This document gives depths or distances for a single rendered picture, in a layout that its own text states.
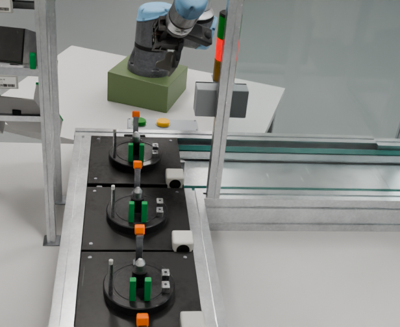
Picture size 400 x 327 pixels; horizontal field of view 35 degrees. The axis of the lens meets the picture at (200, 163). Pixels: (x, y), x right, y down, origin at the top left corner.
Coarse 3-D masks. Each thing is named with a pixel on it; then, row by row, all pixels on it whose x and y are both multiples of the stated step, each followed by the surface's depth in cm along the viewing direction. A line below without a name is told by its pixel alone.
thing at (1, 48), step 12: (0, 36) 129; (12, 36) 129; (24, 36) 129; (0, 48) 129; (12, 48) 129; (24, 48) 130; (36, 48) 138; (0, 60) 130; (12, 60) 130; (24, 60) 130; (36, 60) 139
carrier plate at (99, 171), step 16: (96, 144) 170; (112, 144) 171; (160, 144) 173; (176, 144) 174; (96, 160) 163; (176, 160) 167; (96, 176) 157; (112, 176) 157; (128, 176) 158; (144, 176) 159; (160, 176) 159
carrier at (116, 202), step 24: (96, 192) 151; (120, 192) 152; (144, 192) 153; (168, 192) 154; (96, 216) 143; (120, 216) 140; (144, 216) 138; (168, 216) 145; (96, 240) 136; (120, 240) 136; (144, 240) 137; (168, 240) 138; (192, 240) 135
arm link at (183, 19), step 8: (176, 0) 150; (184, 0) 148; (192, 0) 148; (200, 0) 149; (176, 8) 151; (184, 8) 148; (192, 8) 148; (200, 8) 149; (176, 16) 153; (184, 16) 151; (192, 16) 151; (176, 24) 156; (184, 24) 155; (192, 24) 156
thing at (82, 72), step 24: (72, 48) 256; (72, 72) 236; (96, 72) 238; (192, 72) 245; (24, 96) 215; (72, 96) 219; (96, 96) 220; (192, 96) 227; (72, 120) 204; (96, 120) 205; (120, 120) 207
